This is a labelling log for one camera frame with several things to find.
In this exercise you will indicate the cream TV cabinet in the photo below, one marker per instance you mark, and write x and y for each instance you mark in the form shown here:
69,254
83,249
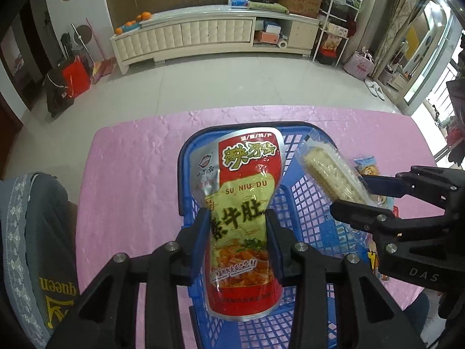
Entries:
203,32

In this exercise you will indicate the red snack pouch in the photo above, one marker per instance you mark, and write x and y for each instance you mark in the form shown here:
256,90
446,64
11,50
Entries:
239,185

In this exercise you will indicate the orange flat box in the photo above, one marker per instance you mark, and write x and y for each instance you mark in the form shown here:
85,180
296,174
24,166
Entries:
267,36

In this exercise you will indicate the blue white small box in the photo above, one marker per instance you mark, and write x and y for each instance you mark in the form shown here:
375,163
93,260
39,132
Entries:
270,26

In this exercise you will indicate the patterned beige curtain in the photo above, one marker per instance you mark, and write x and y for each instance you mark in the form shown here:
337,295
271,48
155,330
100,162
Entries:
396,14

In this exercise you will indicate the white metal rack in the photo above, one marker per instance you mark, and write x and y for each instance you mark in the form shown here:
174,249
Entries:
328,9

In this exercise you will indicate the person's dark blue trousers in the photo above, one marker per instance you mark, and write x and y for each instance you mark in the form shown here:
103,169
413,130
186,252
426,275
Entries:
417,316

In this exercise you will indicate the brown cardboard box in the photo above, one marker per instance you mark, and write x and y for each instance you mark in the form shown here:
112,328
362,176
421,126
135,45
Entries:
299,2

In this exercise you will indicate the pink quilted tablecloth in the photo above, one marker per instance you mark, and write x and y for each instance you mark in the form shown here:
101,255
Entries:
138,174

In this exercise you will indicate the arched standing mirror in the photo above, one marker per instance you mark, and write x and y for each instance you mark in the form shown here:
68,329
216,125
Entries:
428,43

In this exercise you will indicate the grey embroidered chair cover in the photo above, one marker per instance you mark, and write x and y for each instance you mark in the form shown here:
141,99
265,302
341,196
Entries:
47,225

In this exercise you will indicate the pink bag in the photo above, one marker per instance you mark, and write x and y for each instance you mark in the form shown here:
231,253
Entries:
358,66

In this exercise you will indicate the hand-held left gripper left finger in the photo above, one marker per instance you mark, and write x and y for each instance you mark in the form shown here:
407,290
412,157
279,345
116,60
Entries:
199,240

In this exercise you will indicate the white paper roll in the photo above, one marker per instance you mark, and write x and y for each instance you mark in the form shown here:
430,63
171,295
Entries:
282,44

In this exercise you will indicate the blue bread packet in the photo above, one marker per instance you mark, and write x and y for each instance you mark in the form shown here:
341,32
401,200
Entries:
367,167

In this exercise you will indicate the black bag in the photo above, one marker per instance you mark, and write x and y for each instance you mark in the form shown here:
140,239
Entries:
54,98

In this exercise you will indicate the blue fruit plate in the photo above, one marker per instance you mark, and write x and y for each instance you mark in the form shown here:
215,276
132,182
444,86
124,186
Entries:
130,26

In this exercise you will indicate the printed yellow snack carton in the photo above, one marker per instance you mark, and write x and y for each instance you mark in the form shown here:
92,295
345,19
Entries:
334,45

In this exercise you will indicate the white slipper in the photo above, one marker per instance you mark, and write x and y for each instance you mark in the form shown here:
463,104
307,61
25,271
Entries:
370,86
379,93

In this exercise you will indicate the green folded cushion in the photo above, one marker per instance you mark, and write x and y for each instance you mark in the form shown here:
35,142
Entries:
263,6

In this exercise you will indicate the blue tissue box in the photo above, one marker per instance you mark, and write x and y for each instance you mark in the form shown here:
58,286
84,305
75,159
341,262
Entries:
238,2

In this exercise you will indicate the clear cracker packet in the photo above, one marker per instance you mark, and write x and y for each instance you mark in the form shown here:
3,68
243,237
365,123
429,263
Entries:
327,169

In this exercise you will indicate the pink broom with dustpan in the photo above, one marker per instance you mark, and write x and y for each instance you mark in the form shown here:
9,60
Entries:
100,71

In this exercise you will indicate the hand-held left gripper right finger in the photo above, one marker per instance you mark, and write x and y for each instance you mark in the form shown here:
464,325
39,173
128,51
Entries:
276,247

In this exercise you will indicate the red bag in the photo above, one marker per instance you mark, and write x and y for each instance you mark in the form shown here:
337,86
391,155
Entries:
74,78

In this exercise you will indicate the hanging clothes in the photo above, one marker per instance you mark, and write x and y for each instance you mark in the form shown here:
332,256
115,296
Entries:
456,91

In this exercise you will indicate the blue plastic basket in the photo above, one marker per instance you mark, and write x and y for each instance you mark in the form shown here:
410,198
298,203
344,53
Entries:
192,141

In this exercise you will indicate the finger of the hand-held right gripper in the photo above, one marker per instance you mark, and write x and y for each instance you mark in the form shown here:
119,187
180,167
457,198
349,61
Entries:
385,186
352,212

